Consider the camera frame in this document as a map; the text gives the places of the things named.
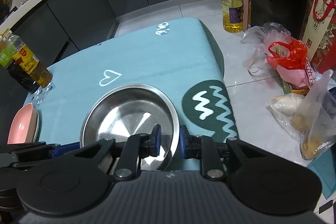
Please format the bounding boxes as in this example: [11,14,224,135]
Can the gift bag red handles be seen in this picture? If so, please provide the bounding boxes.
[302,0,336,75]

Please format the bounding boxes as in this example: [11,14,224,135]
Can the dark kitchen cabinets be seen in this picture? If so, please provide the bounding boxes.
[0,0,229,69]

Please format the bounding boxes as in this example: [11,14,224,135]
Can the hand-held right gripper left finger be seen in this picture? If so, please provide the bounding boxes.
[74,124,161,179]

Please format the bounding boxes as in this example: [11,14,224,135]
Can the pink rectangular dish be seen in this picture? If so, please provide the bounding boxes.
[7,103,40,145]

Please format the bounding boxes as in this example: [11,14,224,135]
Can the blue printed tablecloth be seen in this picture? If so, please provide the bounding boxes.
[22,17,240,172]

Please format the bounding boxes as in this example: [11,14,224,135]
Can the clear plastic bag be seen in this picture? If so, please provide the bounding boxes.
[240,22,292,75]

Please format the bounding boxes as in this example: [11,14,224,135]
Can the stainless steel basin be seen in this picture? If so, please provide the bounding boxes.
[79,84,180,171]

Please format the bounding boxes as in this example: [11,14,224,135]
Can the pink plastic bag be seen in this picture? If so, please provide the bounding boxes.
[262,32,319,89]

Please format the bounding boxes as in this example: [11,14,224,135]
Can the teal box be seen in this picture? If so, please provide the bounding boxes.
[307,153,336,199]

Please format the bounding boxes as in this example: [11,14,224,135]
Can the dark vinegar bottle green label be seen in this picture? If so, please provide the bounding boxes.
[0,28,40,94]

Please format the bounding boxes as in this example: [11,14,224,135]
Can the clear bag with white contents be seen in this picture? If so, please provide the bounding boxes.
[267,93,306,142]

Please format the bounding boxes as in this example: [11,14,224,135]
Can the large cooking oil jug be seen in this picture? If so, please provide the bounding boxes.
[221,0,244,33]

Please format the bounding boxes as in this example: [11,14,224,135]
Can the clear bag with yellow food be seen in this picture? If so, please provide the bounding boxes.
[293,69,336,161]

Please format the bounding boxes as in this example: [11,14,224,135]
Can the green round plate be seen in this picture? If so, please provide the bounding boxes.
[31,109,41,143]

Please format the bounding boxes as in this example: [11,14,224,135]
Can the cooking oil bottle red label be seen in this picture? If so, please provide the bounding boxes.
[12,35,53,88]

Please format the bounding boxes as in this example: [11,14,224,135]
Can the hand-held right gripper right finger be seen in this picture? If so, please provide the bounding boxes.
[179,125,265,180]

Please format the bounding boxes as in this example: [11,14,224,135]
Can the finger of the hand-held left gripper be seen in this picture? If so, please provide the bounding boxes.
[0,154,56,169]
[0,141,80,159]

